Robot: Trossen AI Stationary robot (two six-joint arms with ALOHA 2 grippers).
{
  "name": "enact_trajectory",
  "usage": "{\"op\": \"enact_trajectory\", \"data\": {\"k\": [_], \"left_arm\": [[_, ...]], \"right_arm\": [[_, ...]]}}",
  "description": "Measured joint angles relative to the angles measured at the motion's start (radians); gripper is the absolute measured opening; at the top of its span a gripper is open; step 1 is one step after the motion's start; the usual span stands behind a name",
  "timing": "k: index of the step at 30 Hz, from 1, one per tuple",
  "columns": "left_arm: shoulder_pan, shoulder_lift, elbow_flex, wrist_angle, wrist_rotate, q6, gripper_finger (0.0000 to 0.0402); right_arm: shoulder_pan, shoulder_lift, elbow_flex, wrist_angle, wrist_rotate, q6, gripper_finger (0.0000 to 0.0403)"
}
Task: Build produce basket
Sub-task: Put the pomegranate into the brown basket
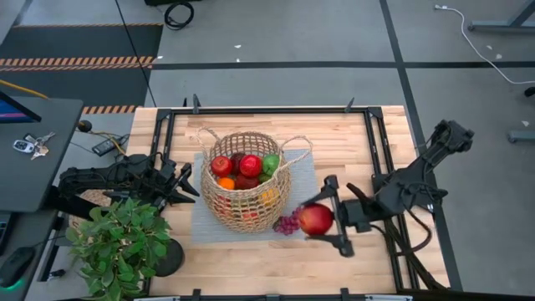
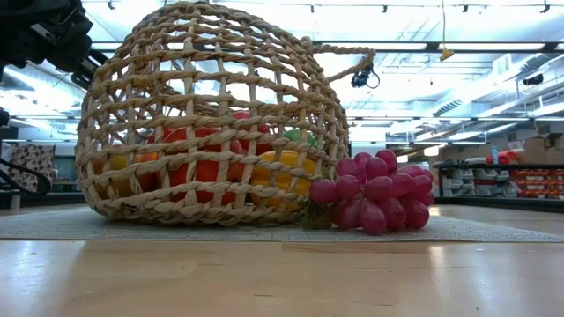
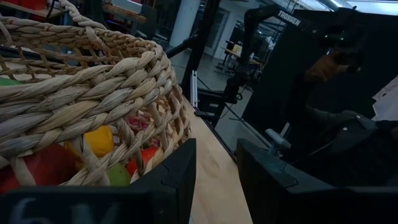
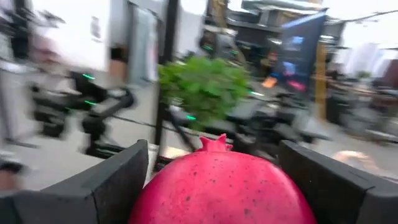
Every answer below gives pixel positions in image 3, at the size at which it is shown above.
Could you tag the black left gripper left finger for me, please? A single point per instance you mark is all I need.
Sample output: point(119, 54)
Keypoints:
point(161, 199)

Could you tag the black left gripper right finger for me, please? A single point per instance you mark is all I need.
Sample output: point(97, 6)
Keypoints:
point(273, 199)

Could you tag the green pear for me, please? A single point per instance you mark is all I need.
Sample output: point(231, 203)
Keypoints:
point(118, 175)

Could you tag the small red yellow apple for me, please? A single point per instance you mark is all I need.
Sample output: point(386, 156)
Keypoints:
point(99, 141)

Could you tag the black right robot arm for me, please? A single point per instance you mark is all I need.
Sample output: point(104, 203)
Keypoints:
point(253, 28)

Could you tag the woven straw basket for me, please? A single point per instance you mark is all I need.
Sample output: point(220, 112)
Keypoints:
point(77, 102)

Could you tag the orange red tomato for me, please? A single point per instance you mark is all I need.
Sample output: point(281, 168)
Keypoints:
point(146, 155)

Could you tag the purple grape bunch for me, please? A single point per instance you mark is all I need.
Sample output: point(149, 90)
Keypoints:
point(136, 123)

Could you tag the white paper sheet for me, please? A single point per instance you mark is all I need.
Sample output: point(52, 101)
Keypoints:
point(387, 102)

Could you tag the background wooden table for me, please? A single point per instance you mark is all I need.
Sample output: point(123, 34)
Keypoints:
point(236, 53)

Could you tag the white building column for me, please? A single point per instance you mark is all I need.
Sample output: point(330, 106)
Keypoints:
point(185, 21)

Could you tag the red storage boxes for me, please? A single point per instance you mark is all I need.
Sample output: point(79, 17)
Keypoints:
point(31, 3)

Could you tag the black metal table frame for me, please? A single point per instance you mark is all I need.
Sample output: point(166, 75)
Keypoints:
point(224, 137)

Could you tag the black upright frame post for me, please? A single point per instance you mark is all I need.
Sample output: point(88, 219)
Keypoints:
point(202, 37)

